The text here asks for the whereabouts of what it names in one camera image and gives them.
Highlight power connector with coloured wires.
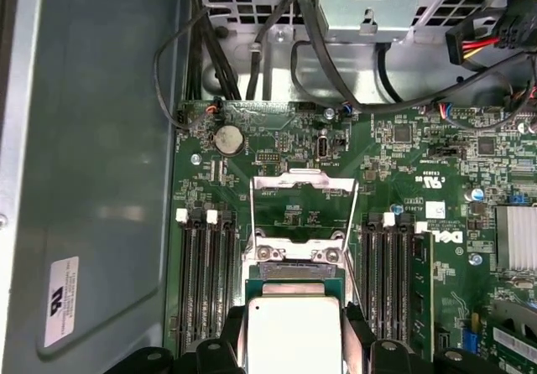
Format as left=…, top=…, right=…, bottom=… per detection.
left=444, top=11, right=537, bottom=71

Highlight silver finned heatsink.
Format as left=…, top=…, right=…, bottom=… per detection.
left=496, top=205, right=537, bottom=271

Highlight white square board sticker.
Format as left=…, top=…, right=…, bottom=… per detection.
left=425, top=200, right=446, bottom=220

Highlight thick black wire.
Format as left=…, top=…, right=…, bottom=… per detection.
left=295, top=0, right=537, bottom=117

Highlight black board header connector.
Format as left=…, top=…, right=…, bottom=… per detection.
left=430, top=145, right=459, bottom=160

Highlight thin dark grey wire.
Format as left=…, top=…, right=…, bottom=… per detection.
left=151, top=7, right=211, bottom=132

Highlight metal wire locking lever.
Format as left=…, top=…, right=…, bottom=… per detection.
left=343, top=256, right=368, bottom=312

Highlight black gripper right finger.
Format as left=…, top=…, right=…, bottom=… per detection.
left=341, top=300, right=499, bottom=374

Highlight blue white wire bundle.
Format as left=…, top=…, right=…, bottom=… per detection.
left=427, top=101, right=456, bottom=122

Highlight black wire bundle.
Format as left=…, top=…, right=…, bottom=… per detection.
left=184, top=0, right=243, bottom=102

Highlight round silver coin battery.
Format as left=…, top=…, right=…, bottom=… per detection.
left=213, top=124, right=245, bottom=157

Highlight black and grey PC case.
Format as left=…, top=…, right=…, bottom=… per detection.
left=0, top=0, right=537, bottom=374

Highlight CPU socket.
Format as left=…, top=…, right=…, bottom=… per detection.
left=240, top=239, right=361, bottom=314

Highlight metal socket cover frame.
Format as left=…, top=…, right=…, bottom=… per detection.
left=248, top=168, right=361, bottom=262

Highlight green motherboard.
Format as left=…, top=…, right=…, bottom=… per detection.
left=165, top=99, right=537, bottom=374

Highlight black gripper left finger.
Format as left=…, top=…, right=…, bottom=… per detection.
left=104, top=304, right=249, bottom=374

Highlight white case label sticker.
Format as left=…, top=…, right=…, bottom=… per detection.
left=43, top=255, right=81, bottom=349

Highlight silver-topped CPU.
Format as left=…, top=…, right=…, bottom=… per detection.
left=244, top=279, right=346, bottom=374

